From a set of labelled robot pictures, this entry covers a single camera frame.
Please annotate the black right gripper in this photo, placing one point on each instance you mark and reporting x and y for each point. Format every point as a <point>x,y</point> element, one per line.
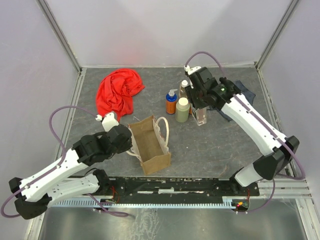
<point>194,100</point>

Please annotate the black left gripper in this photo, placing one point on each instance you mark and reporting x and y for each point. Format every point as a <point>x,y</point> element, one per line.
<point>127,139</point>

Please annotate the clear yellow liquid bottle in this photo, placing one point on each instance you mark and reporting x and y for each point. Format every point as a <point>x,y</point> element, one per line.
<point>182,89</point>

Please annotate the square clear dark-cap bottle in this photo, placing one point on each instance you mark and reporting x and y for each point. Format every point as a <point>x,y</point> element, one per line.
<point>201,116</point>

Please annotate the white cap cream bottle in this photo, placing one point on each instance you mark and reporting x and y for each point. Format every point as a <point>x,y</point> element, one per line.
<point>182,110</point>

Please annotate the printed canvas tote bag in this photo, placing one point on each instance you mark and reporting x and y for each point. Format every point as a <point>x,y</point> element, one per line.
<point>150,139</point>

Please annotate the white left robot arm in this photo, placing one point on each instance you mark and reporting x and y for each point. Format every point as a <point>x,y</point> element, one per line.
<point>35,194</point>

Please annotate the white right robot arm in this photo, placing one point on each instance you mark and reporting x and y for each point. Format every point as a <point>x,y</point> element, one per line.
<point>276,148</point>

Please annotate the red cloth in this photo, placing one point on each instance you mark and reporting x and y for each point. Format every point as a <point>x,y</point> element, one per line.
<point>115,92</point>

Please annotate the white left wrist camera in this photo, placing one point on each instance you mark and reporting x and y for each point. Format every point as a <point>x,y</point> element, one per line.
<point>108,121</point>

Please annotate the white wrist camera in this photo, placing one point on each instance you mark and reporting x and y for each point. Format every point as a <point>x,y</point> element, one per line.
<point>190,70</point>
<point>108,121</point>

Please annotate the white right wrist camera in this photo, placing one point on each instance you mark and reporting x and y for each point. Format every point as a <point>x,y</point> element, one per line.
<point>190,70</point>

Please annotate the light blue cable duct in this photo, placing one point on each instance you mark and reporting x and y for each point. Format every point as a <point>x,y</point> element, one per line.
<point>89,202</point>

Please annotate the right aluminium frame post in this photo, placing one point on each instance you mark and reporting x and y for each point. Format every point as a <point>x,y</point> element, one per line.
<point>293,4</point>

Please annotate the aluminium frame post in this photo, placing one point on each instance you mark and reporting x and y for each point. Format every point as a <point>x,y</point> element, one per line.
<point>293,4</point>
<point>46,10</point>

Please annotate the left aluminium frame post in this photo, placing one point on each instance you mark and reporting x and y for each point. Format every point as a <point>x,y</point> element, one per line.
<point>46,10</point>

